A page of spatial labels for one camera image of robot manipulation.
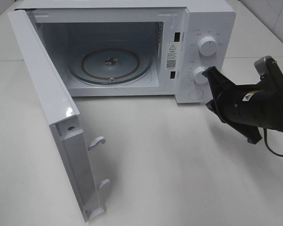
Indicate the white microwave knob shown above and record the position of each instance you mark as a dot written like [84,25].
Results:
[198,77]
[207,45]

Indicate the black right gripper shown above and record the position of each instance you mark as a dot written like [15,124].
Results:
[244,110]

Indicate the white microwave door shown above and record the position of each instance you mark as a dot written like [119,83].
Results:
[62,115]

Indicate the white microwave oven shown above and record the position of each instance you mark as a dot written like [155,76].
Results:
[167,30]

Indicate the glass microwave turntable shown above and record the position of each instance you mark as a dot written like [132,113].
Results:
[110,66]

